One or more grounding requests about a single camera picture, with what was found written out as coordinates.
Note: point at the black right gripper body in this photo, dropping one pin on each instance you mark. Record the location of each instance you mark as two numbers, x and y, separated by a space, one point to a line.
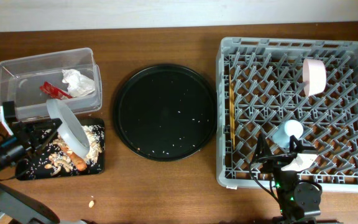
276 162

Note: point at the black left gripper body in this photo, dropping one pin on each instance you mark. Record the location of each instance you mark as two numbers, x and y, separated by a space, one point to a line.
22 132

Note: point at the light blue plastic cup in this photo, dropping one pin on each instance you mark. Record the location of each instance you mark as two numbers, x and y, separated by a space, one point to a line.
285 130

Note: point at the grey plate with food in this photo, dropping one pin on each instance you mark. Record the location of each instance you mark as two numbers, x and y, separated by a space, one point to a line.
70 130

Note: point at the red snack wrapper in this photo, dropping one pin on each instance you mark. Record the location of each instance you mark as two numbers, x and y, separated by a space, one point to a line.
54 92

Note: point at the orange carrot piece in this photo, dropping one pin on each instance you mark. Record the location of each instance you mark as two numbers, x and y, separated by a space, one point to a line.
79 163

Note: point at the white napkin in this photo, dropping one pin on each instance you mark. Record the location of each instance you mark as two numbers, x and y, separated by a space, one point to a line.
78 85

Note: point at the pink bowl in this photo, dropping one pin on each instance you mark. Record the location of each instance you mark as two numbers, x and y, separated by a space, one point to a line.
314 76

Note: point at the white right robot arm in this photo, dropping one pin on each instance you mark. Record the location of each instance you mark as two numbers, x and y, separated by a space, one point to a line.
298 200

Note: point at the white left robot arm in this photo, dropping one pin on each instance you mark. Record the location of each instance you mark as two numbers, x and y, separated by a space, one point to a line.
21 208

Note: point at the grey dishwasher rack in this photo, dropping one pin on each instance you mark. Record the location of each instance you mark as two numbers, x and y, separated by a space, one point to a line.
268 90

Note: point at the spilled rice and food scraps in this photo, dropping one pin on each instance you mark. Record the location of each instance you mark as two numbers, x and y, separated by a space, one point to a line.
61 161

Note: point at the black rectangular bin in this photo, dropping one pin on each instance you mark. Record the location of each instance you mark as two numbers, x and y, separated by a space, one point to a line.
98 168

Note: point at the clear plastic bin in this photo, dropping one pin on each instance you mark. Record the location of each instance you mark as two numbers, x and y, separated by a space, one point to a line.
21 79

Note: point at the food scrap on table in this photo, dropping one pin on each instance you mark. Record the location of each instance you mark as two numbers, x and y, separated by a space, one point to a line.
91 204

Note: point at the round black tray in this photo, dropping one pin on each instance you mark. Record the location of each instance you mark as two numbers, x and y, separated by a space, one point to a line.
165 112

